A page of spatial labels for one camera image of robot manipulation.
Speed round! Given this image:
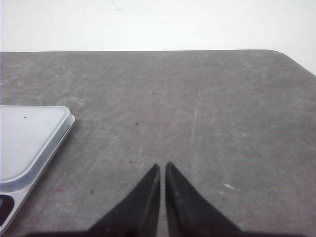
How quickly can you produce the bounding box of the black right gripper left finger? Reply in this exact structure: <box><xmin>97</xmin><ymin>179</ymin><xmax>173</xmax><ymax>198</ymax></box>
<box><xmin>86</xmin><ymin>163</ymin><xmax>161</xmax><ymax>237</ymax></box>

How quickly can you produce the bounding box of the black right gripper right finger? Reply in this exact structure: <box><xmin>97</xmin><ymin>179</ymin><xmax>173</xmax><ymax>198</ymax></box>
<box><xmin>165</xmin><ymin>162</ymin><xmax>242</xmax><ymax>237</ymax></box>

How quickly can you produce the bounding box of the silver digital kitchen scale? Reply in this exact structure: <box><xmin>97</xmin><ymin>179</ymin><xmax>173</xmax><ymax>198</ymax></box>
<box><xmin>0</xmin><ymin>105</ymin><xmax>75</xmax><ymax>234</ymax></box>

